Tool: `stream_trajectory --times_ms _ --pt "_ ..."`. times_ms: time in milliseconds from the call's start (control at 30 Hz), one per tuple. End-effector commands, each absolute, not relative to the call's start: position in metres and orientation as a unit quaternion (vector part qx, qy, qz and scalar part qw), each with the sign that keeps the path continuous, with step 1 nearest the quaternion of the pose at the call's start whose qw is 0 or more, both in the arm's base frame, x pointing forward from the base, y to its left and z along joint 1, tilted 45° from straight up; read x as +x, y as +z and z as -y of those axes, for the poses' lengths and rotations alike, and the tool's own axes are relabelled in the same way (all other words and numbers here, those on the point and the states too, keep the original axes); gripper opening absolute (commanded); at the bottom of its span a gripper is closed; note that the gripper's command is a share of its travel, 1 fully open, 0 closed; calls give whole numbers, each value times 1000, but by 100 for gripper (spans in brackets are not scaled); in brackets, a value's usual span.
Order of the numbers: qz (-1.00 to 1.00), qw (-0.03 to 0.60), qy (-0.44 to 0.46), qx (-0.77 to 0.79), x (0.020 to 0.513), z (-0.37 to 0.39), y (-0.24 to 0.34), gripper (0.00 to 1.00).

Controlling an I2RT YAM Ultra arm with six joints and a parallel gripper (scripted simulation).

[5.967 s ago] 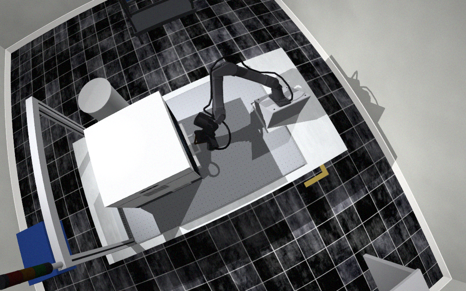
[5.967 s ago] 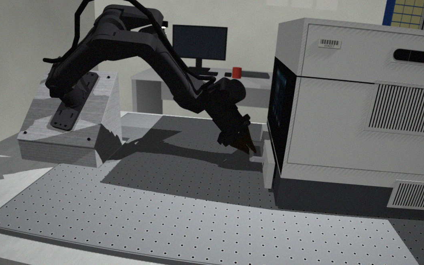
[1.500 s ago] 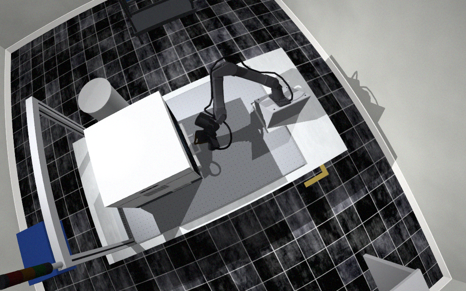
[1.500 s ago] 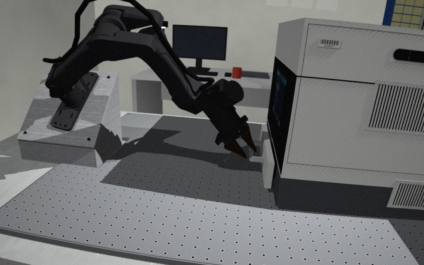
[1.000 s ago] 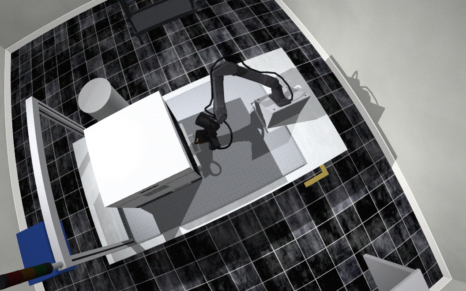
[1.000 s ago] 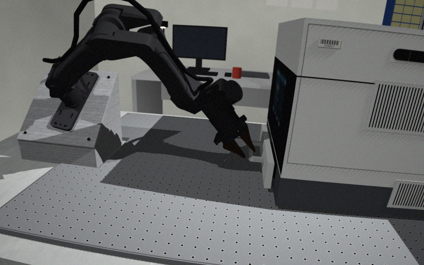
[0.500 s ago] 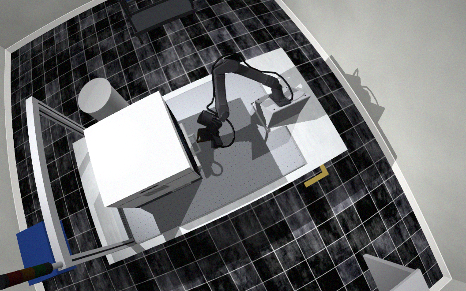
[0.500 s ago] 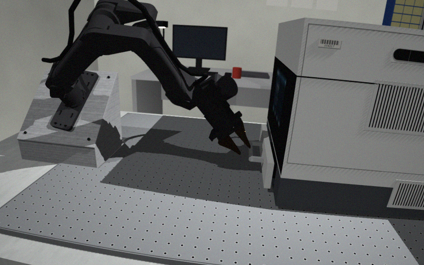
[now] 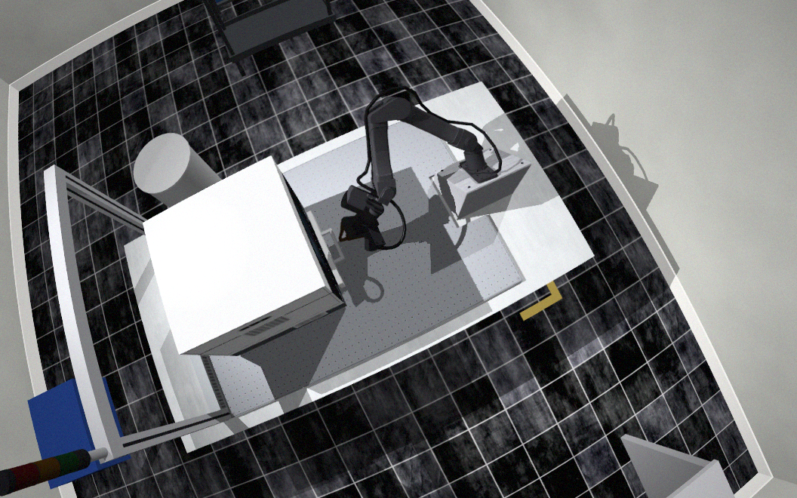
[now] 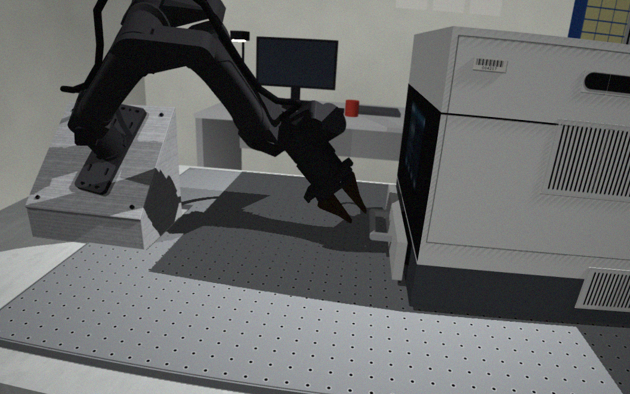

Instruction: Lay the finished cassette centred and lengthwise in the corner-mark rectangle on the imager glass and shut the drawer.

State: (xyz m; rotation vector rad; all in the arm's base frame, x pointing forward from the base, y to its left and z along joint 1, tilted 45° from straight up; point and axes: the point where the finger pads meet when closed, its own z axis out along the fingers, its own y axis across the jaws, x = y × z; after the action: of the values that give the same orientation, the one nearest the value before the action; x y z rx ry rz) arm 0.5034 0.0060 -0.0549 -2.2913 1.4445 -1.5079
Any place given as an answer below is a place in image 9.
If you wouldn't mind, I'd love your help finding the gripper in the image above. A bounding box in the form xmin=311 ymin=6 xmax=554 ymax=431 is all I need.
xmin=339 ymin=214 xmax=369 ymax=242

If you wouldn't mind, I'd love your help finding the white lab instrument with drawer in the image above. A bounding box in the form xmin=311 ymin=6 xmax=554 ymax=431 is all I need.
xmin=143 ymin=156 xmax=346 ymax=356

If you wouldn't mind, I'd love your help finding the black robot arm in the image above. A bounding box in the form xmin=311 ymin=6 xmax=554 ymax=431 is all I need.
xmin=341 ymin=97 xmax=498 ymax=252

